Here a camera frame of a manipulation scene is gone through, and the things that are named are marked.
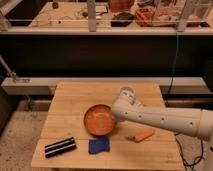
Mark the orange ceramic bowl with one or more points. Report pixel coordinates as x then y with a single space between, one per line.
98 121

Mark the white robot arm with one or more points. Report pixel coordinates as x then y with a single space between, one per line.
192 122

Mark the white tube bottle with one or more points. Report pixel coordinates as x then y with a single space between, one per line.
138 103

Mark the blue sponge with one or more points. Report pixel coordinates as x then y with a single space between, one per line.
98 145

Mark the orange toy carrot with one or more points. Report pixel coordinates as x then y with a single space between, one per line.
141 136

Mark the black object on shelf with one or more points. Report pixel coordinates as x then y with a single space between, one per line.
122 19

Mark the black white striped block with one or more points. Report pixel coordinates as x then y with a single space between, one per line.
60 147

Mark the orange box on shelf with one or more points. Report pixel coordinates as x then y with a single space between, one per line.
152 18

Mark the grey metal clamp rod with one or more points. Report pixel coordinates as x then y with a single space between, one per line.
12 74

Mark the white vertical post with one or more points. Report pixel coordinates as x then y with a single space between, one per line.
91 15

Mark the grey metal bench rail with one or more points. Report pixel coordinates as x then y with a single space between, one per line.
47 85

